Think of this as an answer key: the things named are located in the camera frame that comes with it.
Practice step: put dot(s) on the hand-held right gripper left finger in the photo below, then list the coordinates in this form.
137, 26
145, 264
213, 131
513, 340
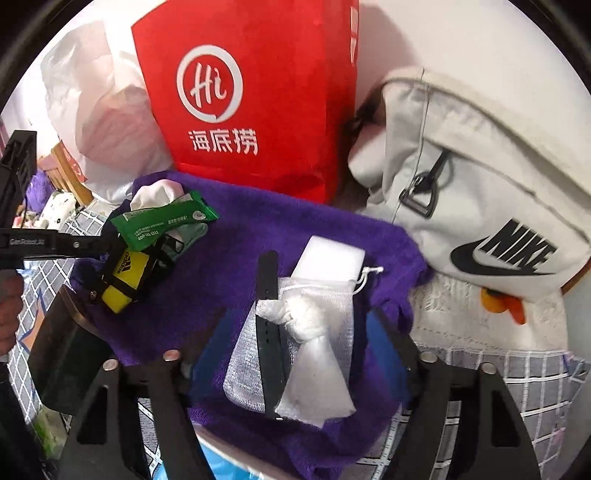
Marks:
205, 364

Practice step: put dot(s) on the wooden bed frame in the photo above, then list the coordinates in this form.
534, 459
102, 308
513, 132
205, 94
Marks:
577, 284

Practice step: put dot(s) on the orange soft toy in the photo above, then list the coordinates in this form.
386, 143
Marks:
503, 307

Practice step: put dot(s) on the person's left hand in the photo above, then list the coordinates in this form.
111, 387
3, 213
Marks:
9, 318

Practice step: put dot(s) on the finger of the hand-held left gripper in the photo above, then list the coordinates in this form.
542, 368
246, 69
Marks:
99, 288
97, 244

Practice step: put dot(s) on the white embroidered cloth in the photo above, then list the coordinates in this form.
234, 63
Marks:
461, 318

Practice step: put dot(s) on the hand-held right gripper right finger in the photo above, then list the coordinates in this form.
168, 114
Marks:
385, 350

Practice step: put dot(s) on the white plastic shopping bag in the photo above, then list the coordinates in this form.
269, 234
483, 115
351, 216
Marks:
115, 115

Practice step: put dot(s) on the green wet wipe packet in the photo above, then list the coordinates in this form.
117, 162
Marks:
157, 224

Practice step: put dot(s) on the red paper shopping bag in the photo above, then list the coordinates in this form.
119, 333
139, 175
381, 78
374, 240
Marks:
277, 92

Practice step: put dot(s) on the pale green packet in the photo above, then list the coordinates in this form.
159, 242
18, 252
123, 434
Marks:
51, 434

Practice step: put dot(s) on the blue tissue pack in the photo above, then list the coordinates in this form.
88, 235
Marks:
221, 468

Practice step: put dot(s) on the white cloth with black dots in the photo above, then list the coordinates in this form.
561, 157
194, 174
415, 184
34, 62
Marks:
57, 205

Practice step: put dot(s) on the purple towel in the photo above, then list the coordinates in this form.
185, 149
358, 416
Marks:
231, 240

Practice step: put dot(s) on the beige sling bag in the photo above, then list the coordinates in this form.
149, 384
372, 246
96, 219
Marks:
461, 194

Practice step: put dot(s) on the white sponge block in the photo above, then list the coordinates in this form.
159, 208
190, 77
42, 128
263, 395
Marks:
328, 258

